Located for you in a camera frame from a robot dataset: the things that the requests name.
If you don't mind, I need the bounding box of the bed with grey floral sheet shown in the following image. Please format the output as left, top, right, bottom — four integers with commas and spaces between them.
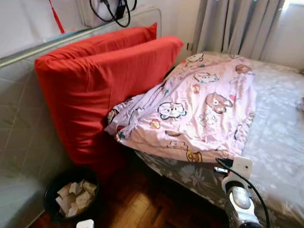
135, 51, 304, 228

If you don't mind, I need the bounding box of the grey pleated curtain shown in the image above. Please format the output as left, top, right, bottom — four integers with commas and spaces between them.
192, 0, 285, 60

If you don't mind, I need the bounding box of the pink cartoon print blanket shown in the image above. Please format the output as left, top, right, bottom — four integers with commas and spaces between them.
104, 52, 257, 163

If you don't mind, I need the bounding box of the red folded cushion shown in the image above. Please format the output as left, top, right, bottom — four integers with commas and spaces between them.
34, 23, 184, 179

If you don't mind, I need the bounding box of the crumpled white paper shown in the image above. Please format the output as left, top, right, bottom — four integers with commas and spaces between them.
56, 180, 98, 218

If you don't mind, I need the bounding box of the red hanging tassel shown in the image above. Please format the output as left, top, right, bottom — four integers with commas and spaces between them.
47, 0, 65, 35

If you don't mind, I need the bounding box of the black waste bin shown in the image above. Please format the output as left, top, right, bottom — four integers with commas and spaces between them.
44, 167, 101, 224

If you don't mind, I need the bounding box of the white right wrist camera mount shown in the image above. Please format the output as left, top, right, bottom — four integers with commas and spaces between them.
221, 156, 253, 190

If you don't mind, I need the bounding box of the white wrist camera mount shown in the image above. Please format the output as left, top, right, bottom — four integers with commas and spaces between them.
221, 156, 253, 190
76, 219, 95, 228

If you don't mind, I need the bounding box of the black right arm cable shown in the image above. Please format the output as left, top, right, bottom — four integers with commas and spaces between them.
215, 158, 270, 228

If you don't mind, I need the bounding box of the black looped wall cable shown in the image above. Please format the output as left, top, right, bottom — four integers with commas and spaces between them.
89, 0, 137, 28

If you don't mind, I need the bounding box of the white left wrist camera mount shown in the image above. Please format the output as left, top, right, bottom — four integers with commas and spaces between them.
76, 219, 95, 228

